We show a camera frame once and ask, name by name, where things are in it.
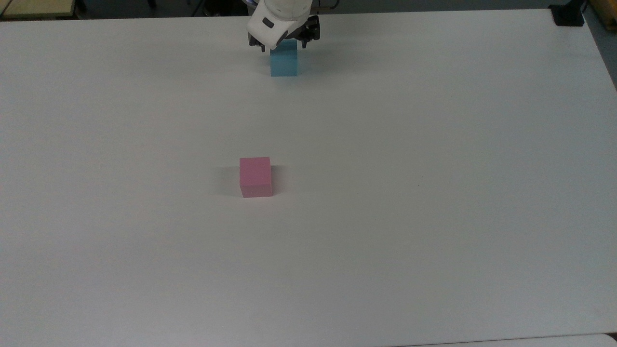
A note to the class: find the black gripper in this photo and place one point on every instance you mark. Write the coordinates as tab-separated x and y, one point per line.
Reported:
300	31

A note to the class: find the blue cube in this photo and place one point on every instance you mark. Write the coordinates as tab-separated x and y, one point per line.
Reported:
284	62

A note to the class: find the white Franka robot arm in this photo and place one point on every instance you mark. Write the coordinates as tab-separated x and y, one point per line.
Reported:
277	19

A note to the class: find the pink cube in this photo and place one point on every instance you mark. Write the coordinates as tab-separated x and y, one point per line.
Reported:
255	176

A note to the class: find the light wooden board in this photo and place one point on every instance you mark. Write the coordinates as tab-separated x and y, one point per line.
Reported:
38	7

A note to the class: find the yellow wooden furniture edge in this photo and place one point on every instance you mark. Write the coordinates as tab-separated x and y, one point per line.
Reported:
605	12

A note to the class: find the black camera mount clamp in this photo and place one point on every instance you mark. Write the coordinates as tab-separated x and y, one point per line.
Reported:
569	14

